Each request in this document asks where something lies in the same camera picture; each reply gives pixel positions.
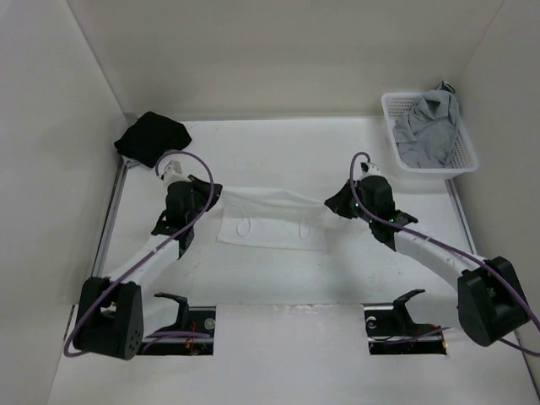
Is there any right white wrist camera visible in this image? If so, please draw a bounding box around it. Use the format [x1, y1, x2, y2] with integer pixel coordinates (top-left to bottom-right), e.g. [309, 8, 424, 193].
[360, 161, 381, 179]

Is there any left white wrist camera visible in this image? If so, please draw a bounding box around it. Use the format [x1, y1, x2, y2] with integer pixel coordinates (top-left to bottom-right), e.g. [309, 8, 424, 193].
[161, 160, 186, 185]

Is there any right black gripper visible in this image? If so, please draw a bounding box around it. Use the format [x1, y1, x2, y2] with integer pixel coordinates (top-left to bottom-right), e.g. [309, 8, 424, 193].
[324, 179, 375, 224]

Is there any white plastic basket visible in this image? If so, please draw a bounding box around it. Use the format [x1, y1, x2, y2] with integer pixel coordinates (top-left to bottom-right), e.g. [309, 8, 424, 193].
[381, 91, 478, 181]

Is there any right metal table rail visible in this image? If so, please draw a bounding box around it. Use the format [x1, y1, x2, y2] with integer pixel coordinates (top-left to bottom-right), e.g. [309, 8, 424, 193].
[445, 179, 478, 255]

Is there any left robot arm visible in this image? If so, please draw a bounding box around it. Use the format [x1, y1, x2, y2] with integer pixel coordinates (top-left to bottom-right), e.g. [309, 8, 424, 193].
[64, 175, 223, 360]

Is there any metal table rail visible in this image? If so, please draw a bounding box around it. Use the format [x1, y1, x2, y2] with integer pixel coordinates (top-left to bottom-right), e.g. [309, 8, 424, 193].
[85, 158, 127, 278]
[445, 179, 478, 255]

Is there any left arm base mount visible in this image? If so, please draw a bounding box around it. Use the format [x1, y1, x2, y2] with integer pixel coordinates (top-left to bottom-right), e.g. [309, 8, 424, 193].
[138, 293, 217, 356]

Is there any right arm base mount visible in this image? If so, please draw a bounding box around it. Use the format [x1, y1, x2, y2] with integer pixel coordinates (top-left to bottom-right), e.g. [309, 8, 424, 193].
[364, 289, 447, 355]

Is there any left metal table rail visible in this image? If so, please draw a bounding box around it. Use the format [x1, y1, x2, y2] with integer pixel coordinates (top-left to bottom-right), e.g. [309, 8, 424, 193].
[85, 158, 127, 278]

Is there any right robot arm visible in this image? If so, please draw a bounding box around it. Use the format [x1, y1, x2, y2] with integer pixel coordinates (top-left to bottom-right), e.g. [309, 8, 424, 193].
[324, 175, 538, 347]

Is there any folded black tank top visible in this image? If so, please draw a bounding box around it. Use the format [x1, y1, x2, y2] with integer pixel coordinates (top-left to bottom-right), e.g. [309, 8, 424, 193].
[114, 111, 192, 168]

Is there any grey tank top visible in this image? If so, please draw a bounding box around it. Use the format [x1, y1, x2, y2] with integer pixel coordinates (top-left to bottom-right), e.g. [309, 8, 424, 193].
[392, 81, 460, 169]

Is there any white tank top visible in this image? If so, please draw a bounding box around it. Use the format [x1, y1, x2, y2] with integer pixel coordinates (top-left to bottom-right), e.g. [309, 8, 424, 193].
[217, 187, 339, 251]

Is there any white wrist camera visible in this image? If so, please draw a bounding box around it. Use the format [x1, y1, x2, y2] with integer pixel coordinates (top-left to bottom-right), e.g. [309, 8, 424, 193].
[161, 160, 186, 185]
[360, 161, 381, 179]

